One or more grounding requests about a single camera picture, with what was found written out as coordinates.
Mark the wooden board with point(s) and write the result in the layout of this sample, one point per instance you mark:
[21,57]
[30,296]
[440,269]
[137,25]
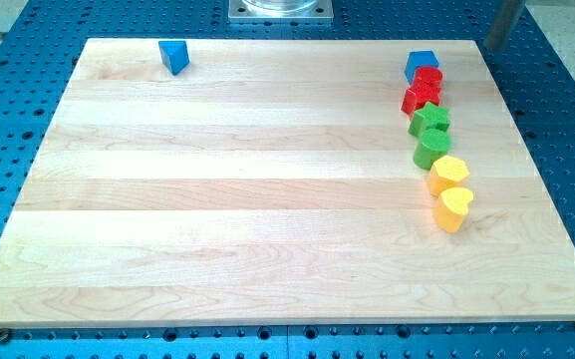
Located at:
[272,182]

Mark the blue triangle block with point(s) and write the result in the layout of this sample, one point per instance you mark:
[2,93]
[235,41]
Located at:
[174,55]

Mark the green cylinder block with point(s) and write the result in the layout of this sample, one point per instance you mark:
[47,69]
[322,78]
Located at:
[432,145]

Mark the red cross block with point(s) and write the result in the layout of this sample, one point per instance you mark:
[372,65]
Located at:
[417,95]

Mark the green star block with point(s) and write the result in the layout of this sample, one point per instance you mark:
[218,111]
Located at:
[430,116]

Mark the yellow hexagon block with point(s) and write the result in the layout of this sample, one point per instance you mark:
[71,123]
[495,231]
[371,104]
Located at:
[447,172]

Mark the yellow heart block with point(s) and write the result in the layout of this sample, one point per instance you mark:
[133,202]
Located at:
[452,208]

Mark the red cylinder block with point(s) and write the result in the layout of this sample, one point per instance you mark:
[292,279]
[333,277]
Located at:
[427,76]

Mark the blue cube block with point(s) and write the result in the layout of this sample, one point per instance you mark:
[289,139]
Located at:
[418,59]

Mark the grey metal pole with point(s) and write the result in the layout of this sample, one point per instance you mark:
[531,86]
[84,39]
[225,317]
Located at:
[505,20]

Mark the blue perforated table plate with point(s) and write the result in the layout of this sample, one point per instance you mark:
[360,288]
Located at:
[40,46]

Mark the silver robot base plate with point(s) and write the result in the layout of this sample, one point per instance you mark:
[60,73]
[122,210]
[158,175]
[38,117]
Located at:
[268,10]

